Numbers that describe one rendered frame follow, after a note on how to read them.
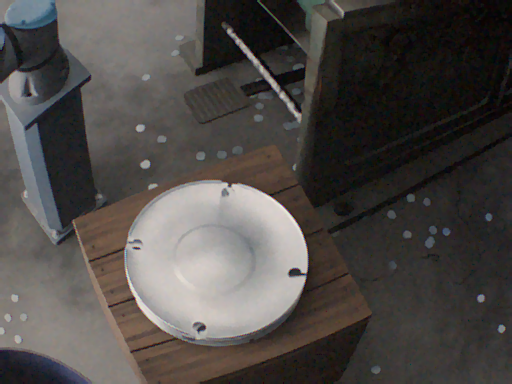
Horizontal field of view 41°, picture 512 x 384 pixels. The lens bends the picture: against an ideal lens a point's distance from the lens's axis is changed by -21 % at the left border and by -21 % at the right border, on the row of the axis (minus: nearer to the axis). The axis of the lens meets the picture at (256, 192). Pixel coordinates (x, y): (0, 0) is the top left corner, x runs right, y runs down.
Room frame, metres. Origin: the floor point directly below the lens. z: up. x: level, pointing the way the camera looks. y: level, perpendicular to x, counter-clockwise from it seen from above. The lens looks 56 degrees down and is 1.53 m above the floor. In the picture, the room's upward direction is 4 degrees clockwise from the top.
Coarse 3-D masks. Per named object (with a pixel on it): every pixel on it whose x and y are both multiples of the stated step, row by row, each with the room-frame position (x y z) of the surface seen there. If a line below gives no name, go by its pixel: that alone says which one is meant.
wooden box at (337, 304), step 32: (256, 160) 0.86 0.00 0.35; (160, 192) 0.79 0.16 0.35; (288, 192) 0.80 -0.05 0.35; (96, 224) 0.71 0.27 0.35; (128, 224) 0.72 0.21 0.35; (320, 224) 0.75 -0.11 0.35; (96, 256) 0.65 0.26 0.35; (320, 256) 0.68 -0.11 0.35; (96, 288) 0.65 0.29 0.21; (128, 288) 0.59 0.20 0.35; (320, 288) 0.62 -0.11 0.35; (352, 288) 0.62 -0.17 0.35; (128, 320) 0.53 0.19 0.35; (288, 320) 0.56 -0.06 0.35; (320, 320) 0.56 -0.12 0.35; (352, 320) 0.56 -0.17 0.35; (128, 352) 0.49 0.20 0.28; (160, 352) 0.48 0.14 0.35; (192, 352) 0.48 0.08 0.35; (224, 352) 0.49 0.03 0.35; (256, 352) 0.50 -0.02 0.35; (288, 352) 0.50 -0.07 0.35; (320, 352) 0.53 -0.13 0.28; (352, 352) 0.57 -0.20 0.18
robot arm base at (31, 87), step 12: (60, 48) 1.00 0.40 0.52; (48, 60) 0.94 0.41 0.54; (60, 60) 0.98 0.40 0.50; (24, 72) 0.92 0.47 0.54; (36, 72) 0.92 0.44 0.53; (48, 72) 0.94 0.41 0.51; (60, 72) 0.96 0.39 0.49; (12, 84) 0.93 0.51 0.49; (24, 84) 0.91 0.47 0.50; (36, 84) 0.92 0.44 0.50; (48, 84) 0.93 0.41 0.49; (60, 84) 0.94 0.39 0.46; (12, 96) 0.92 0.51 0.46; (24, 96) 0.91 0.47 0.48; (36, 96) 0.91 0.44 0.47; (48, 96) 0.92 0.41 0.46
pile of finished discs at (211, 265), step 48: (192, 192) 0.77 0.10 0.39; (240, 192) 0.77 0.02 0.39; (144, 240) 0.67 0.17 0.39; (192, 240) 0.67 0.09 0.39; (240, 240) 0.68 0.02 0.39; (288, 240) 0.69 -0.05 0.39; (144, 288) 0.58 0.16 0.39; (192, 288) 0.59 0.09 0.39; (240, 288) 0.60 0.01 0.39; (288, 288) 0.60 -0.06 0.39; (192, 336) 0.50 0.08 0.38; (240, 336) 0.51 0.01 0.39
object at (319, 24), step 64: (384, 0) 1.05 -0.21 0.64; (448, 0) 1.14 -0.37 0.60; (320, 64) 0.98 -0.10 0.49; (384, 64) 1.06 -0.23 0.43; (448, 64) 1.19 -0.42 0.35; (320, 128) 0.98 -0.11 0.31; (384, 128) 1.09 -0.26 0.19; (448, 128) 1.21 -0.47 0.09; (320, 192) 0.99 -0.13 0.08; (384, 192) 1.04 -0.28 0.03
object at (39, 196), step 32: (0, 96) 0.94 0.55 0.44; (64, 96) 0.93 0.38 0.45; (32, 128) 0.88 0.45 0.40; (64, 128) 0.93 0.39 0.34; (32, 160) 0.88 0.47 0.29; (64, 160) 0.92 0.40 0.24; (32, 192) 0.92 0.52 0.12; (64, 192) 0.91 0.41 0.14; (96, 192) 0.99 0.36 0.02; (64, 224) 0.89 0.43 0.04
